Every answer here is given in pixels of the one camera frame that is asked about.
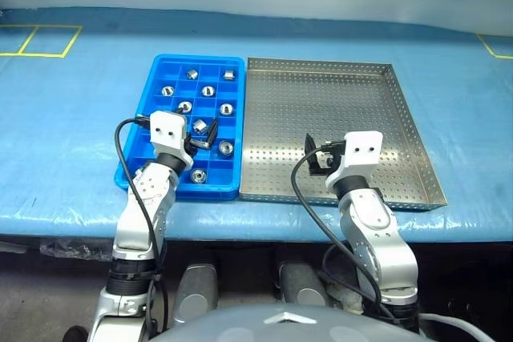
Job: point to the grey robot torso dome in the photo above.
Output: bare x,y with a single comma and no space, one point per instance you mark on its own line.
280,328

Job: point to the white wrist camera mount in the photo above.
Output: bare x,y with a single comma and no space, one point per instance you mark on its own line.
362,150
168,129

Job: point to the clear crumpled plastic bag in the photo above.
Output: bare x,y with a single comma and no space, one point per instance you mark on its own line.
72,248

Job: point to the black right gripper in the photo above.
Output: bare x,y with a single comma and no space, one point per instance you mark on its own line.
330,155

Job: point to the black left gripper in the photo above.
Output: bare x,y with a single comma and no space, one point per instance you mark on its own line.
198,143

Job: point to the grey rounded robot foot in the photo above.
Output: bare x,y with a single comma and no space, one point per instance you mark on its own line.
196,290
302,284

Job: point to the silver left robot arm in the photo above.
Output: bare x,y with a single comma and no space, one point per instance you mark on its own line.
140,214

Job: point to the blue compartment tray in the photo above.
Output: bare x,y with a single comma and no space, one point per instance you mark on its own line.
160,65

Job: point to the perforated stainless steel tray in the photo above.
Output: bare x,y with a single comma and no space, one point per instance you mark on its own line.
320,109

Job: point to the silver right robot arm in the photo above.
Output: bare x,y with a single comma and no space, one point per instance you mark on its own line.
376,218

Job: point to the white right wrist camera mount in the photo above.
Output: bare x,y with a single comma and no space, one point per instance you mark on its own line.
362,150

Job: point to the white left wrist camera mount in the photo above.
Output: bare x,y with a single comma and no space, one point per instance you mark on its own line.
168,129

